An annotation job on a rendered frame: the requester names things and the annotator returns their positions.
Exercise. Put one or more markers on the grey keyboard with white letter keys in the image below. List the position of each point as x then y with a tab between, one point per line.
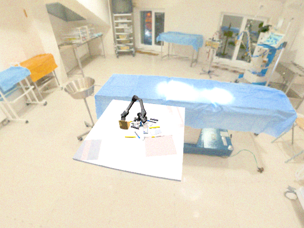
145	128

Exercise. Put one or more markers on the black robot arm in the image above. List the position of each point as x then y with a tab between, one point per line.
141	115

